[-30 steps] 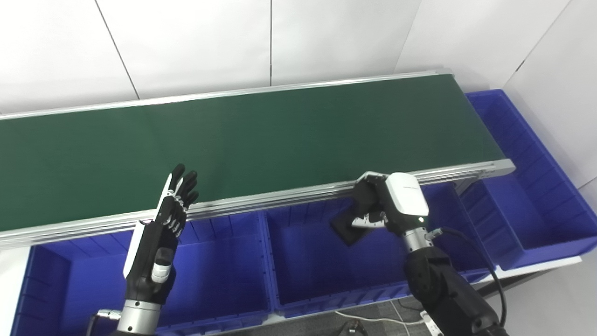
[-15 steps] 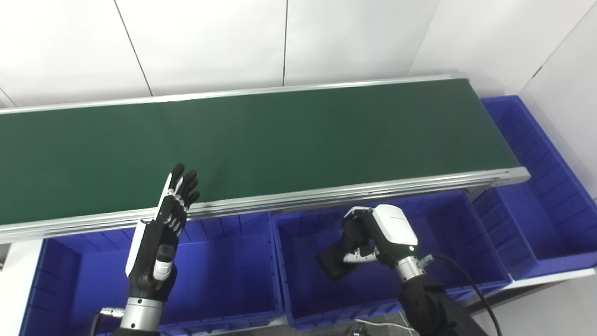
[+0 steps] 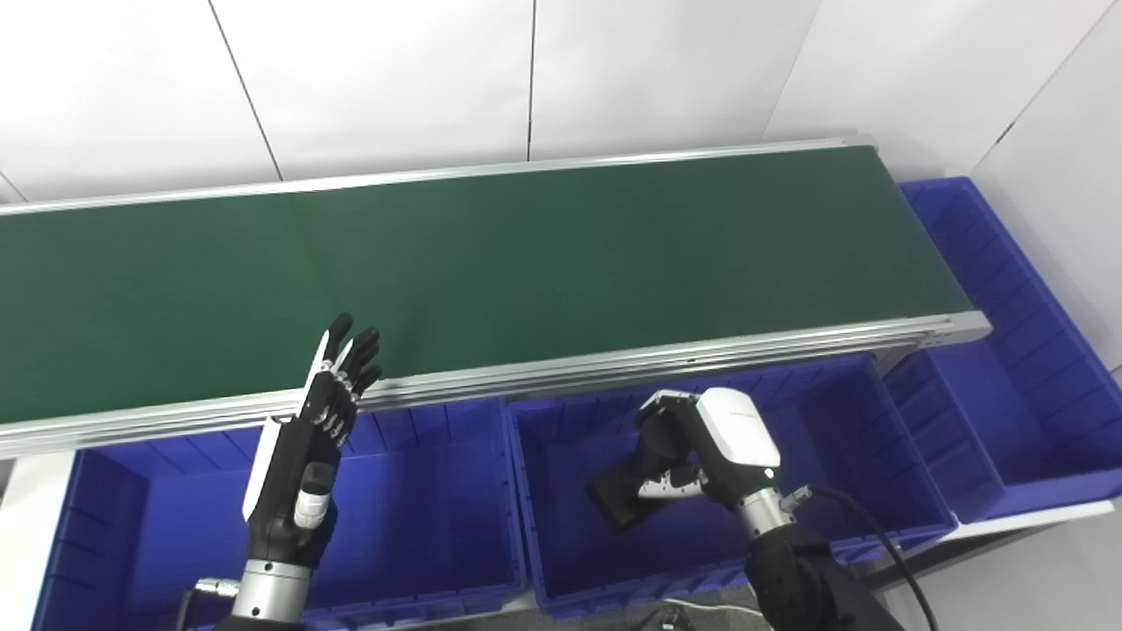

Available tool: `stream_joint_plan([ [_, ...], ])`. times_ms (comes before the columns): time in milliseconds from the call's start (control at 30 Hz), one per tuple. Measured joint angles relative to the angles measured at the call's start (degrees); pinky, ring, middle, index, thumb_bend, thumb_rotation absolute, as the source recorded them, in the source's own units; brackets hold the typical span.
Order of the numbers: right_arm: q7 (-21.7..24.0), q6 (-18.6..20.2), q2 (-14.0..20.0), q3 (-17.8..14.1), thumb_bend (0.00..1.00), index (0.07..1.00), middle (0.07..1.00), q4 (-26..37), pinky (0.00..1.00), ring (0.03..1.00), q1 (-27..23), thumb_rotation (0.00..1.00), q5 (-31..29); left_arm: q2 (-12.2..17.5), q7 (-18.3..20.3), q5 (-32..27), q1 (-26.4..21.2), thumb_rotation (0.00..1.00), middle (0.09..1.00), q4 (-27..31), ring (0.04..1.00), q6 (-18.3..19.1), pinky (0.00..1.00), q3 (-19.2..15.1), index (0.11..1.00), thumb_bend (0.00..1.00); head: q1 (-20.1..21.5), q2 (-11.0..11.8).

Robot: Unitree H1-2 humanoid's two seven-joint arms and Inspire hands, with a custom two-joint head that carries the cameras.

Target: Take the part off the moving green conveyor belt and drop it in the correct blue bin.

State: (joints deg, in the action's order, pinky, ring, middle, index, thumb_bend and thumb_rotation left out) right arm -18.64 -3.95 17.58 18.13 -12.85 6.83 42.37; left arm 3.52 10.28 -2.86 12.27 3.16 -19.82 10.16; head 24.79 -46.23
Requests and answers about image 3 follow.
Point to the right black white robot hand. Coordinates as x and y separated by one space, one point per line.
736 438

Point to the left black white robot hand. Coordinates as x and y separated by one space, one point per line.
294 473

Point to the black cylinder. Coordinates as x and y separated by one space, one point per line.
618 495

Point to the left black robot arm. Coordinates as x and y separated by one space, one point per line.
267 596

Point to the blue plastic bin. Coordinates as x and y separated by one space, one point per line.
421 517
841 456
1008 394

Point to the aluminium conveyor leg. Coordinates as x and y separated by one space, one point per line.
894 359

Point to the green conveyor belt aluminium frame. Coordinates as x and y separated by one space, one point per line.
526 263

